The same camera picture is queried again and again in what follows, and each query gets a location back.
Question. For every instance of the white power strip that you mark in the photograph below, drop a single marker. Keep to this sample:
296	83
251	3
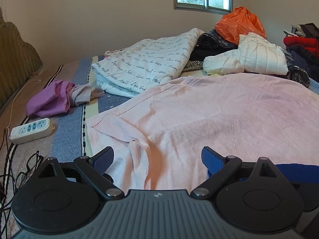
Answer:
30	130

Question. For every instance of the blue striped bed sheet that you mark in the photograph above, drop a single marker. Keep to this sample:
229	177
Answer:
67	129

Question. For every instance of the grey pink cloth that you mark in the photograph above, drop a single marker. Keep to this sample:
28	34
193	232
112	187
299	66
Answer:
82	93

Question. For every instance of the pink blanket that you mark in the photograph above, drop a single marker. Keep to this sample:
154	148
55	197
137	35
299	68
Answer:
224	109

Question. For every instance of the dark patterned clothes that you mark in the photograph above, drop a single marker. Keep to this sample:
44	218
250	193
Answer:
211	44

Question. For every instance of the white puffer jacket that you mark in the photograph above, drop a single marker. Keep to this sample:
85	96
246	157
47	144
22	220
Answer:
259	54

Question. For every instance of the red jacket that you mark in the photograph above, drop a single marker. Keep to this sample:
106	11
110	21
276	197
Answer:
301	43

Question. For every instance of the black clothes pile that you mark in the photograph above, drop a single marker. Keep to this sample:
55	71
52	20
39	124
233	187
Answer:
310	29

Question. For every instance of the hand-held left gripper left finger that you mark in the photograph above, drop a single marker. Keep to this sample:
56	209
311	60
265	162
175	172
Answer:
103	159

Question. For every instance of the purple cloth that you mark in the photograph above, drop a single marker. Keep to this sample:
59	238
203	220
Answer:
47	99

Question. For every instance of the black eyeglasses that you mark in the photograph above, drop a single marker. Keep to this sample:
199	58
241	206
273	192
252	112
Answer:
31	163

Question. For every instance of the dark blue jacket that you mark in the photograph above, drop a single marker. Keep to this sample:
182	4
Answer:
304	59

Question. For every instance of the olive striped headboard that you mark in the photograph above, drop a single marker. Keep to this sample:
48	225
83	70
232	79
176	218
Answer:
15	62

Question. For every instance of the orange plastic bag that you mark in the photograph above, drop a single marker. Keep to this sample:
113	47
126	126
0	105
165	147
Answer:
236	25

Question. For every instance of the white quilt with script print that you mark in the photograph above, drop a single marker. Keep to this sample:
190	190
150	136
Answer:
144	62

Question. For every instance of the black white knit cloth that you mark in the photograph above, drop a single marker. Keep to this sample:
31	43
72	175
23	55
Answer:
194	66

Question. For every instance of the dark knit hat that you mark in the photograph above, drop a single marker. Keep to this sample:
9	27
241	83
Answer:
300	76

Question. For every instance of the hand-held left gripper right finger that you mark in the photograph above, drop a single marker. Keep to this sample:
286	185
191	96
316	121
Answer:
211	159

